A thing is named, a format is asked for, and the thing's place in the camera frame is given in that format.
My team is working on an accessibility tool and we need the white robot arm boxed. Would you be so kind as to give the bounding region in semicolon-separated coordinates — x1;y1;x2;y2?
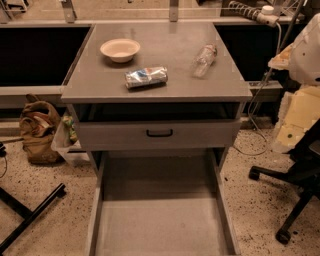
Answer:
268;13;320;86

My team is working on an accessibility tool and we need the grey drawer cabinet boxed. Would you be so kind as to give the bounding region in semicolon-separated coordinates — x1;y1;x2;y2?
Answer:
62;22;252;168

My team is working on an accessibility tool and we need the grey top drawer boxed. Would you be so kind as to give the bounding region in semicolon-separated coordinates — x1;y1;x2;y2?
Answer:
76;102;241;151

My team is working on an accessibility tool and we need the grey open middle drawer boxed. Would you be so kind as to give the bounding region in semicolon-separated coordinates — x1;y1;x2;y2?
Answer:
84;150;241;256

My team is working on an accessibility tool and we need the white paper bowl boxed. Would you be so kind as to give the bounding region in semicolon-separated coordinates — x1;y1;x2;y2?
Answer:
100;39;140;63

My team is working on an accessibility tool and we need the clear plastic bottle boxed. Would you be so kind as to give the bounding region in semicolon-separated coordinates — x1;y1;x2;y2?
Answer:
191;44;217;78

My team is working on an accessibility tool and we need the green snack packet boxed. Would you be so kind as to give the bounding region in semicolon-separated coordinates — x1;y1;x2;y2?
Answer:
62;115;78;143

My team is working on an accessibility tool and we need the clear plastic bin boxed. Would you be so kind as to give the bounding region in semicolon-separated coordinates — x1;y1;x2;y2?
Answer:
51;119;89;166

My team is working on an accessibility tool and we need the brown paper bag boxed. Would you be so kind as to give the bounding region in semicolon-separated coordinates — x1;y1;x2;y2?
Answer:
19;94;63;165

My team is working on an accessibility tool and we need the yellow foam block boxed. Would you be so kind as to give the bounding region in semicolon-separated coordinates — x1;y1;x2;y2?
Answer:
271;86;320;153

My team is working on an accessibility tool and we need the black metal stand leg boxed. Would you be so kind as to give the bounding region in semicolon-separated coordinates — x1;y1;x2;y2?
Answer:
0;183;66;256

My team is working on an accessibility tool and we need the white corrugated hose fixture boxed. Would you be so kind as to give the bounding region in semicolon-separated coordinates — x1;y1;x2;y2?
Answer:
228;0;279;27

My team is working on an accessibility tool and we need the grey hanging cable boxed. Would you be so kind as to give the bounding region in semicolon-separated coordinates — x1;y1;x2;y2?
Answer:
233;0;306;157

